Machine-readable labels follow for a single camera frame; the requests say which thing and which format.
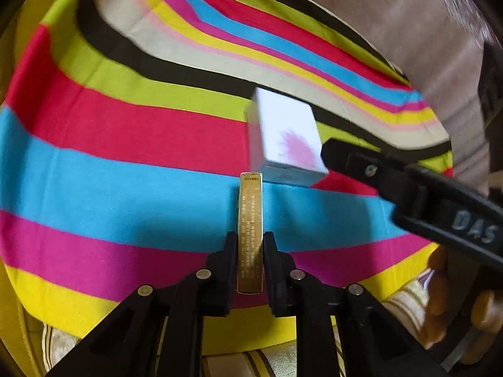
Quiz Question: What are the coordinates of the yellow leather sofa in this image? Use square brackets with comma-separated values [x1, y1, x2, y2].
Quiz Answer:
[0, 259, 44, 377]

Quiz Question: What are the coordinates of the slim gold box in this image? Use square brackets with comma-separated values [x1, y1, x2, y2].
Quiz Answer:
[237, 172, 265, 294]

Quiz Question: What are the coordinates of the white box pink print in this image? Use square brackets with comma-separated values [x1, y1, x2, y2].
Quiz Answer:
[244, 86, 330, 188]

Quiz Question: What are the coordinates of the person's right hand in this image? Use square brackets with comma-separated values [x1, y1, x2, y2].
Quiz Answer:
[426, 245, 503, 364]

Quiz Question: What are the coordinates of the multicolour striped cloth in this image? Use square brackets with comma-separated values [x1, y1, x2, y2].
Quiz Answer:
[0, 0, 456, 358]

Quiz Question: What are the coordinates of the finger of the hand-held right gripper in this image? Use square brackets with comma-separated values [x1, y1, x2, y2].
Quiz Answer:
[320, 137, 427, 207]

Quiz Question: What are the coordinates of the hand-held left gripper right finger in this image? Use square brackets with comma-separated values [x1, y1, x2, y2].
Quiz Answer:
[263, 231, 452, 377]

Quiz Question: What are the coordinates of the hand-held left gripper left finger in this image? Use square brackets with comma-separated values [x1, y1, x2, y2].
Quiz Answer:
[45, 231, 240, 377]

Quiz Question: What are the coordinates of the beige gold striped cushion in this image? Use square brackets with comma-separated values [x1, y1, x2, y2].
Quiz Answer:
[41, 271, 437, 377]

